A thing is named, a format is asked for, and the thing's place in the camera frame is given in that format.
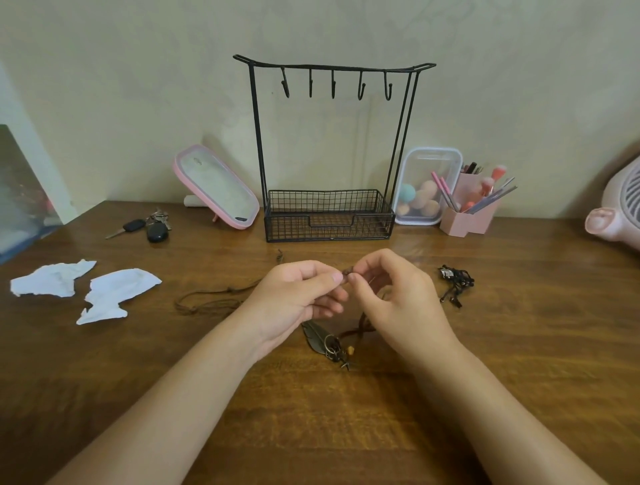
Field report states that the clear plastic container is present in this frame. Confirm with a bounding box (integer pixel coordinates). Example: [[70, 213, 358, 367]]
[[392, 146, 464, 227]]

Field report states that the pink framed table mirror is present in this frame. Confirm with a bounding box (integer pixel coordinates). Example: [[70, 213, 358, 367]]
[[173, 144, 261, 231]]

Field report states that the brown cord leaf pendant necklace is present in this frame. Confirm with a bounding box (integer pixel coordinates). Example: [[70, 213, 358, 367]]
[[299, 267, 396, 372]]

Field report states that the white crumpled paper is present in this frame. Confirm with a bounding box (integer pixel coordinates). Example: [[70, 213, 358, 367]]
[[9, 258, 98, 298], [75, 268, 163, 326]]

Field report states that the grey purple pencil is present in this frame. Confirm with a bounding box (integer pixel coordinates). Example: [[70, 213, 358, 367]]
[[465, 185, 519, 215]]

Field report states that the person's left hand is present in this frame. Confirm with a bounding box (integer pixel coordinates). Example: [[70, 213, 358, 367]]
[[235, 259, 349, 363]]

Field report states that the pink brush holder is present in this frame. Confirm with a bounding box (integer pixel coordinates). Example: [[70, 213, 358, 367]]
[[439, 173, 499, 237]]

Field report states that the black wire jewelry stand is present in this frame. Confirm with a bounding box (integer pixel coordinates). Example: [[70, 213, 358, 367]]
[[233, 54, 437, 243]]

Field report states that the pink pig shaped desk fan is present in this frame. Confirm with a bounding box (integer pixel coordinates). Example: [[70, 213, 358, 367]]
[[585, 155, 640, 252]]

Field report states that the black headed car key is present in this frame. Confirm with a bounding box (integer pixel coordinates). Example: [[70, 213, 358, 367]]
[[105, 219, 147, 240]]

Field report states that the person's right forearm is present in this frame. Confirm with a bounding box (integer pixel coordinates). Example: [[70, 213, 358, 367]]
[[422, 341, 609, 485]]

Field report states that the brown cord ring pendant necklace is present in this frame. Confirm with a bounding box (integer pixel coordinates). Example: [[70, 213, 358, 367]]
[[175, 248, 285, 316]]

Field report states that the person's left forearm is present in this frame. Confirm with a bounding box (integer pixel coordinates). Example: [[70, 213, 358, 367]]
[[47, 313, 261, 485]]

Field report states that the person's right hand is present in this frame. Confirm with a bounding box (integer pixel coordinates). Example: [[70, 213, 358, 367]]
[[347, 248, 463, 373]]

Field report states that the pink pen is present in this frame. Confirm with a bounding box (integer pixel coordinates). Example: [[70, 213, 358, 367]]
[[431, 171, 453, 211], [439, 177, 460, 213]]

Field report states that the black cord flower pendant necklace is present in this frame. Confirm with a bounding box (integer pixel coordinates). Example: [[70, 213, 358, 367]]
[[437, 264, 475, 308]]

